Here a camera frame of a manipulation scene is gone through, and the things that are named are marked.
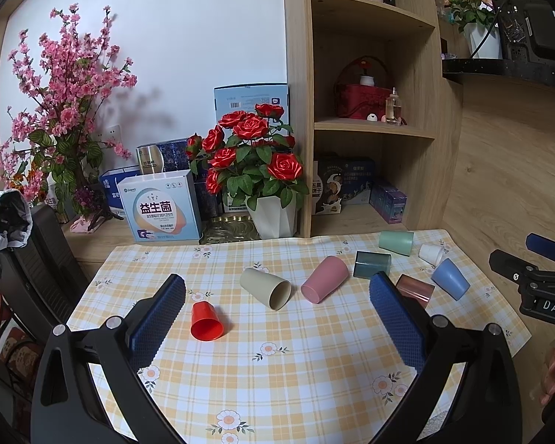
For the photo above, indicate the mint green cup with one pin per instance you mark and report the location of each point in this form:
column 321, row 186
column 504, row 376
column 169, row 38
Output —
column 397, row 242

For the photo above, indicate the perfume bottle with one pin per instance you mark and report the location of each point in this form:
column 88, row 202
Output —
column 393, row 108

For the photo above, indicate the white faceted flower pot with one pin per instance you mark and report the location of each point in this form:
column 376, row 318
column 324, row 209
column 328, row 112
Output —
column 271, row 220

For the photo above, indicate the right hand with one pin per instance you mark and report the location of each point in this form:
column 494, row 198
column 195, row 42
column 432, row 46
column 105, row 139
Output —
column 548, row 381

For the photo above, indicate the peach flowers white pot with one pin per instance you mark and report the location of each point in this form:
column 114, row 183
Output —
column 477, row 21

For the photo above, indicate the small white cup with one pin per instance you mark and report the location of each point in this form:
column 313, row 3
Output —
column 432, row 254

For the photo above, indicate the beige plastic cup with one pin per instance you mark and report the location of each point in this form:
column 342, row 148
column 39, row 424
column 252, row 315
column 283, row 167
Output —
column 268, row 289

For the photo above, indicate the maroon transparent cup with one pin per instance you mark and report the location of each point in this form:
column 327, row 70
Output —
column 415, row 289

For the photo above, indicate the red plastic cup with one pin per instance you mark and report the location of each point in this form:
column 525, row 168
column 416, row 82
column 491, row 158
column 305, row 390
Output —
column 205, row 324

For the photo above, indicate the black office chair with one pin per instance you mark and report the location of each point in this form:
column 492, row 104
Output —
column 42, row 282

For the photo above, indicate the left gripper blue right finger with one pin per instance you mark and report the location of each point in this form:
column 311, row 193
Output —
column 404, row 331

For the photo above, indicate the gold ornate tray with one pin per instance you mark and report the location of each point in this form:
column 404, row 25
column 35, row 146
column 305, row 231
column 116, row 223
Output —
column 229, row 229

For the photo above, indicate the dark blue patterned box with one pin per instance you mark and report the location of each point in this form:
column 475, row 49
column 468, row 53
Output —
column 175, row 158

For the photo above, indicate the blue box behind roses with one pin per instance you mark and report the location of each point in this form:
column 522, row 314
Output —
column 245, row 97

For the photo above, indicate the light blue probiotic box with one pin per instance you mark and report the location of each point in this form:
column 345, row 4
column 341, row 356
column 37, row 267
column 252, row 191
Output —
column 161, row 208

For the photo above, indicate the red basket on shelf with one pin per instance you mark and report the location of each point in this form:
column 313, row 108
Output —
column 361, row 89

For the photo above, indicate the red rose bouquet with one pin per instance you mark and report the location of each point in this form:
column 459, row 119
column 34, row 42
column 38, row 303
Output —
column 248, row 156

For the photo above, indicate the wooden shelf unit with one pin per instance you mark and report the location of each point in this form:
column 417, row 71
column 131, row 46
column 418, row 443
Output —
column 418, row 157

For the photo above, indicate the blue plastic cup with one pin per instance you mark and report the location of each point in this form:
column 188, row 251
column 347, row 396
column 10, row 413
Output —
column 450, row 279

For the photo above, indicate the dark snack box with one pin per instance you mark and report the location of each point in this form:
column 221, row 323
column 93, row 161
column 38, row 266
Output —
column 327, row 189

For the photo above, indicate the teal transparent cup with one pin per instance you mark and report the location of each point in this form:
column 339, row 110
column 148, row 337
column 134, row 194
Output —
column 367, row 264

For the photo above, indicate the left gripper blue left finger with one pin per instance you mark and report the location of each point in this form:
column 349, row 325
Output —
column 150, row 320

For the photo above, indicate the pink blossom plant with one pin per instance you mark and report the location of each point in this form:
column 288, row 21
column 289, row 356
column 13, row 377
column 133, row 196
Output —
column 53, row 145

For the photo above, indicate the silver can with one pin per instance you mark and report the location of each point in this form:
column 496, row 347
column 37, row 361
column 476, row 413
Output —
column 150, row 159

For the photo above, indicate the yellow plaid floral tablecloth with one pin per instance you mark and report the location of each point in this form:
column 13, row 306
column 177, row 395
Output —
column 306, row 373

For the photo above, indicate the pink plastic cup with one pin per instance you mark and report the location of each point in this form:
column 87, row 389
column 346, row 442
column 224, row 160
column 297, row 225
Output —
column 327, row 277

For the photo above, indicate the purple small box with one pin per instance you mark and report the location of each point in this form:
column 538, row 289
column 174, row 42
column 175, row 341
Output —
column 389, row 203

